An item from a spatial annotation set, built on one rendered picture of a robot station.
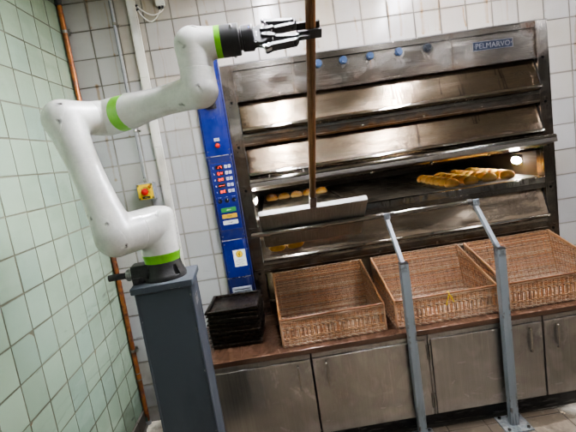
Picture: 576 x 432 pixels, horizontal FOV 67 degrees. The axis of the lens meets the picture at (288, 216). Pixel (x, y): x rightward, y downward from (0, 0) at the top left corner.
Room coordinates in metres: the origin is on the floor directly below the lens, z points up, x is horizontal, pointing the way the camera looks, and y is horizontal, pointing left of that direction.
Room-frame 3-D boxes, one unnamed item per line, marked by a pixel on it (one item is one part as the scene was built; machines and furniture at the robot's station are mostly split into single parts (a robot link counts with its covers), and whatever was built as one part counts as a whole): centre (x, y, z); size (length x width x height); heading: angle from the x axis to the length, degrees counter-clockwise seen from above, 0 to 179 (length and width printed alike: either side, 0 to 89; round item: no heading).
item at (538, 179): (2.67, -0.70, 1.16); 1.80 x 0.06 x 0.04; 91
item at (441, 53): (2.67, -0.70, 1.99); 1.80 x 0.08 x 0.21; 91
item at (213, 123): (3.55, 0.37, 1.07); 1.93 x 0.16 x 2.15; 1
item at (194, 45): (1.35, 0.19, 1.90); 0.14 x 0.11 x 0.13; 91
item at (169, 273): (1.49, 0.51, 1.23); 0.26 x 0.15 x 0.06; 96
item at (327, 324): (2.36, -0.14, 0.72); 0.56 x 0.49 x 0.28; 93
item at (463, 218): (2.65, -0.70, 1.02); 1.79 x 0.11 x 0.19; 91
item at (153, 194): (2.56, 0.79, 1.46); 0.10 x 0.07 x 0.10; 91
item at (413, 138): (2.65, -0.70, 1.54); 1.79 x 0.11 x 0.19; 91
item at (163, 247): (1.48, 0.46, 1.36); 0.16 x 0.13 x 0.19; 149
